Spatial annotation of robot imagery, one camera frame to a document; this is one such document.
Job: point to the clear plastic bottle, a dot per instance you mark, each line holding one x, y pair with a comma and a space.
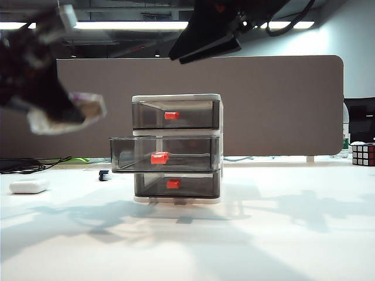
345, 131

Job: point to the white plastic drawer cabinet frame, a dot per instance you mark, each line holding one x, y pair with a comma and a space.
175, 97

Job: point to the black monitor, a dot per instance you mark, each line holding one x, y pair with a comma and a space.
360, 117

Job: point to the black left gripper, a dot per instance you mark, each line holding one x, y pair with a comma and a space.
29, 73

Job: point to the black rubik's cube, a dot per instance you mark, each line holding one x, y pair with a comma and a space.
363, 153

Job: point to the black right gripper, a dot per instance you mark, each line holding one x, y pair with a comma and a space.
257, 11

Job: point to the white napkin pack purple print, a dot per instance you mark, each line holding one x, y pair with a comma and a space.
93, 108

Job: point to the white partition foot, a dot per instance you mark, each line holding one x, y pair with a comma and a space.
310, 159

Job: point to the small green object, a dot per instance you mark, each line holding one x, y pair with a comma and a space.
79, 160

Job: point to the long ceiling light strip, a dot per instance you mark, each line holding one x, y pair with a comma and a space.
132, 25

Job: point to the brown desk partition panel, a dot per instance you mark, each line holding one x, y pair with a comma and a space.
263, 111

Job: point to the white earbuds case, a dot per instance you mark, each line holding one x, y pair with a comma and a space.
29, 186

